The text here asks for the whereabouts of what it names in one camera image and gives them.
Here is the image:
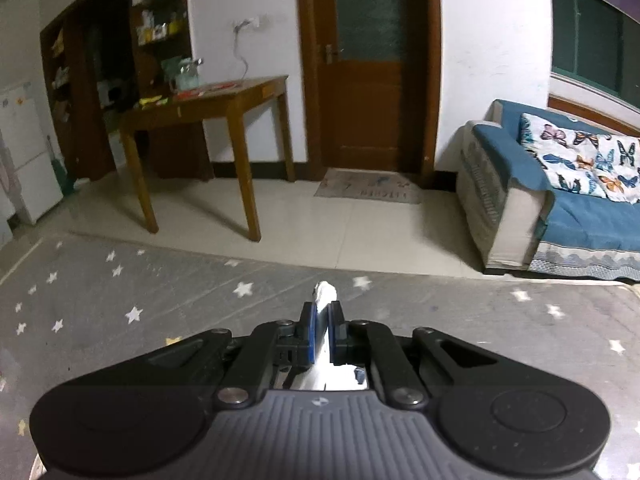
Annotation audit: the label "white polka dot pants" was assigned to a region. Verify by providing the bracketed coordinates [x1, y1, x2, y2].
[285, 280, 371, 392]

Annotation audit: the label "white kitchen appliance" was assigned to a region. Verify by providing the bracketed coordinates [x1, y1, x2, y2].
[97, 80, 126, 108]

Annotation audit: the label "thin power cable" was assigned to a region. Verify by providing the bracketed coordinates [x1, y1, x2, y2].
[232, 25, 251, 83]

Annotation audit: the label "white wall socket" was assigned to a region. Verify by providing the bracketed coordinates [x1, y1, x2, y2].
[232, 15, 271, 31]

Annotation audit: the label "brown wooden door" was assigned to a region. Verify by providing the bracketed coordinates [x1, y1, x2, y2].
[295, 0, 443, 188]

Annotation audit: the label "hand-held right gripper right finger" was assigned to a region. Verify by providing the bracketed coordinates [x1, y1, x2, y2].
[327, 301, 501, 409]

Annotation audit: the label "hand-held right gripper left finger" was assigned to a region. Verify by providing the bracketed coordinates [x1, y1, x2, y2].
[135, 301, 321, 408]

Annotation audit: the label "dark wooden shelf cabinet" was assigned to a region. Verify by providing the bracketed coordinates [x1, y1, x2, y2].
[40, 0, 213, 183]

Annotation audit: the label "glass pitcher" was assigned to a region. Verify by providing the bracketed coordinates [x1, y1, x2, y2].
[165, 56, 203, 93]

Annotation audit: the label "blue sofa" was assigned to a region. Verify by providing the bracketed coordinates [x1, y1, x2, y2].
[455, 99, 640, 283]

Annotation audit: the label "white refrigerator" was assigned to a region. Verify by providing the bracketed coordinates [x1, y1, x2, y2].
[0, 82, 66, 226]

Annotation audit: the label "wooden side table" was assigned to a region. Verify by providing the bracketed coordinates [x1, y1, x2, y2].
[119, 75, 296, 242]

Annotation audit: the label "grey star quilted tablecloth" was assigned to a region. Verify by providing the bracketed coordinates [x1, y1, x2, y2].
[0, 232, 640, 480]

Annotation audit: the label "green framed window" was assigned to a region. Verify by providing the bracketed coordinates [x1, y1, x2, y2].
[549, 0, 640, 111]

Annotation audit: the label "butterfly print pillow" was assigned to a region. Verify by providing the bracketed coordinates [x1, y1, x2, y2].
[595, 135, 640, 206]
[517, 112, 603, 196]

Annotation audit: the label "grey doormat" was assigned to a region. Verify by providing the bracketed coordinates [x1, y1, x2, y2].
[314, 169, 423, 205]

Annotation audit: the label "red paper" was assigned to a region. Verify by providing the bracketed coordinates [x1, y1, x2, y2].
[175, 82, 241, 98]

